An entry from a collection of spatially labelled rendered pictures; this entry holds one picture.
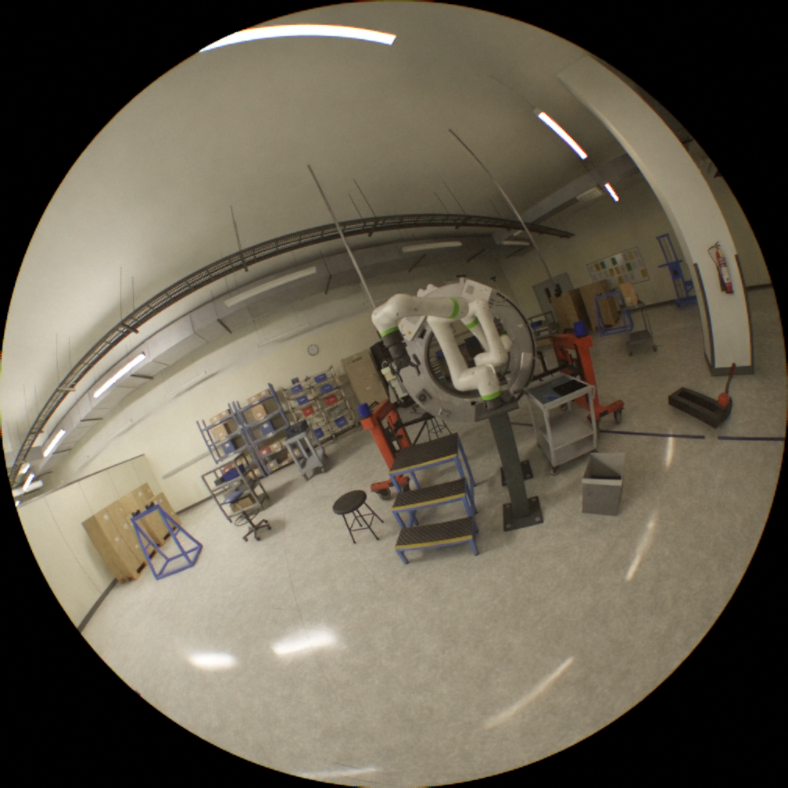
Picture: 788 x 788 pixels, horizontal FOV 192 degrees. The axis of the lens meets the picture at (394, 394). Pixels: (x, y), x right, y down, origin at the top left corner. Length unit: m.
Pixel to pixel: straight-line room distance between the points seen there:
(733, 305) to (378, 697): 4.37
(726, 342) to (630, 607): 2.98
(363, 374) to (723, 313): 7.43
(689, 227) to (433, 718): 4.30
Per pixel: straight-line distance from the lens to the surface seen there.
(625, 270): 10.40
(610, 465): 1.89
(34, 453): 9.18
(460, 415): 2.41
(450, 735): 1.44
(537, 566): 1.63
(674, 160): 3.78
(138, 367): 5.84
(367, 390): 6.54
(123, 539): 5.99
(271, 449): 6.45
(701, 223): 3.62
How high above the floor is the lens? 1.39
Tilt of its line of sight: 8 degrees down
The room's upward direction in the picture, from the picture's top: 24 degrees counter-clockwise
